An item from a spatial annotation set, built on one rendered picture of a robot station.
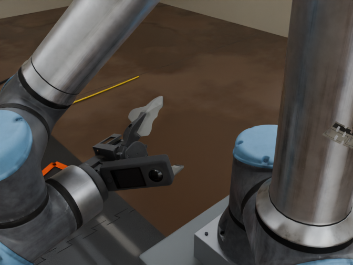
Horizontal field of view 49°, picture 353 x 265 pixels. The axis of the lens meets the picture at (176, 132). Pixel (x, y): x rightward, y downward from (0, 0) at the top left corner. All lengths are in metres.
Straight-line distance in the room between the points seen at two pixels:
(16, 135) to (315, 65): 0.34
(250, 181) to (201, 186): 1.79
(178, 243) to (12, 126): 0.60
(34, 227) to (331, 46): 0.42
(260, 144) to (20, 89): 0.41
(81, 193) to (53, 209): 0.05
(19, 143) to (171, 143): 2.43
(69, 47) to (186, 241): 0.61
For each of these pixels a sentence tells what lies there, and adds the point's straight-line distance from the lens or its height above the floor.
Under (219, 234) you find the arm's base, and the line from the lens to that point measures 0.88.
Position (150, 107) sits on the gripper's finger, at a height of 1.26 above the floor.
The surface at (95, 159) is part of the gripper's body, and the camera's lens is 0.69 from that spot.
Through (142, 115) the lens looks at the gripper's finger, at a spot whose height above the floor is 1.26.
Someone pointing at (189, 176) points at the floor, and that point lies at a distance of 2.56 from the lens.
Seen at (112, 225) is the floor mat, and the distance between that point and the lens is 2.23.
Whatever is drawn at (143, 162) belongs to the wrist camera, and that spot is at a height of 1.23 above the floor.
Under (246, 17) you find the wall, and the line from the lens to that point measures 5.68.
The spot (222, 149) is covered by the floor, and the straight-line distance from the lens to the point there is 2.83.
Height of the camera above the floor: 1.58
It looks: 32 degrees down
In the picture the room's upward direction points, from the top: straight up
